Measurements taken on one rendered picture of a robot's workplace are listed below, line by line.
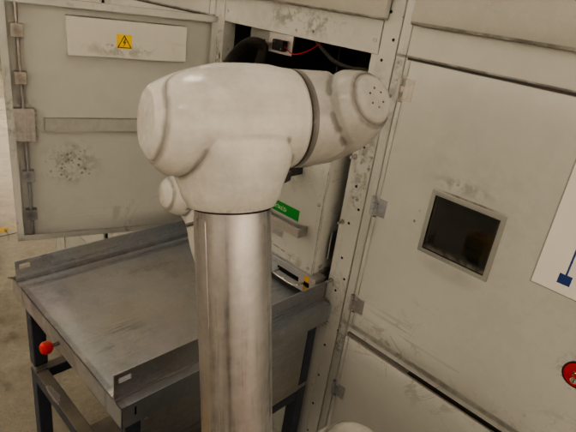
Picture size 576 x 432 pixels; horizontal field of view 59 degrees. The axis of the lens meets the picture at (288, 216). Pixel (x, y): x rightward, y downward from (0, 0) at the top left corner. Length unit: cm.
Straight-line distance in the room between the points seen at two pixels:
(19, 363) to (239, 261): 211
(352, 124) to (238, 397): 38
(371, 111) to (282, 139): 12
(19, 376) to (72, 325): 121
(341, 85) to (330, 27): 76
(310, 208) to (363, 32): 49
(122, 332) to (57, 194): 61
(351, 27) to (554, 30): 49
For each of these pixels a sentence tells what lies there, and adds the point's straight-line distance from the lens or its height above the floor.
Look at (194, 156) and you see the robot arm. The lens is 58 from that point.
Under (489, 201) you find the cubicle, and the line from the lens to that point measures 117.
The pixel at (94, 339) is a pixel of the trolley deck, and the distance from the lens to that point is 136.
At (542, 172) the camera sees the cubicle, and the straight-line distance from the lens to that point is 112.
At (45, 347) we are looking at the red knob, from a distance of 139.
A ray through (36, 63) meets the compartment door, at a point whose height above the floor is 140.
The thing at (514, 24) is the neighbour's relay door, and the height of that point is 168.
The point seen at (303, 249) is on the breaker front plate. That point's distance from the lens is 151.
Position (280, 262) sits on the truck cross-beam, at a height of 91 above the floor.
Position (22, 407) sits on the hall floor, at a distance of 246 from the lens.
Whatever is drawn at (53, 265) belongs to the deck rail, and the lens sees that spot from 162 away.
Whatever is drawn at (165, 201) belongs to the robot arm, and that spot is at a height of 122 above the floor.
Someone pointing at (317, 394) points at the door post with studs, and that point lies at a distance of 175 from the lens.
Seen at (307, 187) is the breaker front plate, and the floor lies 118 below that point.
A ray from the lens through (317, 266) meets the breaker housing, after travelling 151.
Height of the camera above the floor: 168
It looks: 24 degrees down
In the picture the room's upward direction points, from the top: 8 degrees clockwise
